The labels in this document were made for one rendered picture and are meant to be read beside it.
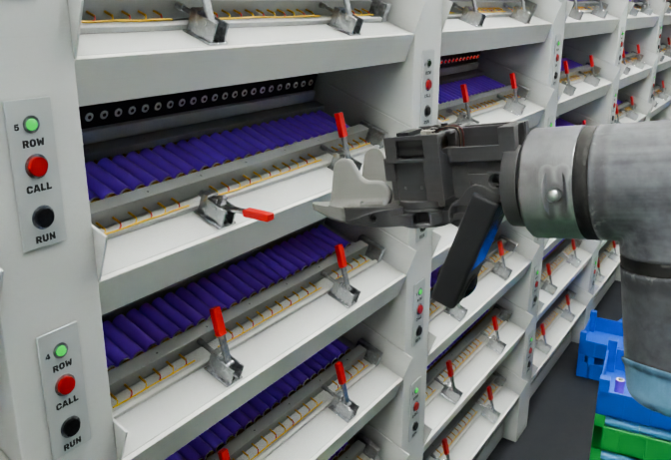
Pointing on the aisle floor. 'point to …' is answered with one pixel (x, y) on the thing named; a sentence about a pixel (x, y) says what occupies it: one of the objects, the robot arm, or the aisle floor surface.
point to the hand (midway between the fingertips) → (335, 209)
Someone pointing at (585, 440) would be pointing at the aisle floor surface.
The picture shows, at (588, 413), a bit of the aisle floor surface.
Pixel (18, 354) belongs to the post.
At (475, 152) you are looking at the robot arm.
